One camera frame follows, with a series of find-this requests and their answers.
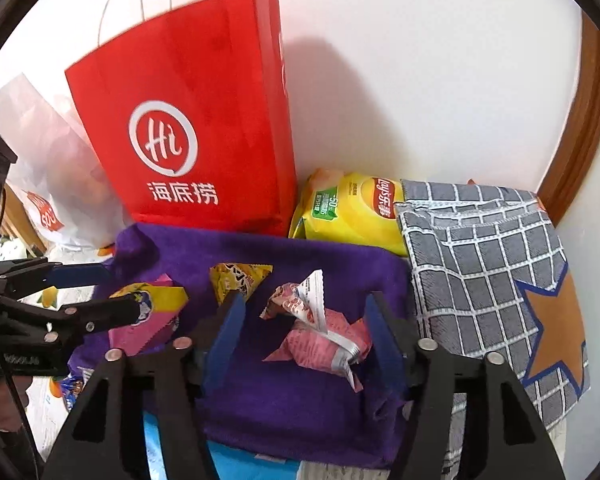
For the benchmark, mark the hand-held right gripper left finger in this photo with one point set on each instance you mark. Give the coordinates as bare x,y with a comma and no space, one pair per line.
223,345

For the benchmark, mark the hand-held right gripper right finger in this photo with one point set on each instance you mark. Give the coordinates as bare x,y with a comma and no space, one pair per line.
385,345

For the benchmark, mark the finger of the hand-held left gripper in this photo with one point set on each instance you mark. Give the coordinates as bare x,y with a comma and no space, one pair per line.
80,276
105,312

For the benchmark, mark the pink and yellow snack packet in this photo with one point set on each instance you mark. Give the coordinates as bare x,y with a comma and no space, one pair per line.
150,332

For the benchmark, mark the small blue snack packet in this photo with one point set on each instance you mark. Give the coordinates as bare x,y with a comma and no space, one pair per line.
72,392

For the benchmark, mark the person's left hand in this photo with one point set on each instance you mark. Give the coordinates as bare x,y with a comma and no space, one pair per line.
2,402

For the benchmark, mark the fruit print table cover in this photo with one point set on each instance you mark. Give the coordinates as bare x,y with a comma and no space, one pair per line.
47,410

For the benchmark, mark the purple towel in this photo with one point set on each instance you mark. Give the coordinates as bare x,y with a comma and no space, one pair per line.
290,420

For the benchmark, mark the grey checked cloth with star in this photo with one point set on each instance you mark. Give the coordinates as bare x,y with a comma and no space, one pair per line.
470,270

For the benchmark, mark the white plastic bag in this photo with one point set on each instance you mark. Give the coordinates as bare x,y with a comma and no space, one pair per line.
55,160

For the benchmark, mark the blue tissue pack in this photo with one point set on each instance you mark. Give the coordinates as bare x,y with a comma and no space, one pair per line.
250,470

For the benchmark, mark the yellow chips bag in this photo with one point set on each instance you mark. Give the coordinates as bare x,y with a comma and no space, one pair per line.
340,225

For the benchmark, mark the red paper bag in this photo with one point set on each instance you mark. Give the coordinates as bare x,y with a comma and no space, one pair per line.
205,85

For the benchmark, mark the brown wooden door frame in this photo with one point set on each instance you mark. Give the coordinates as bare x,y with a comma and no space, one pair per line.
580,135

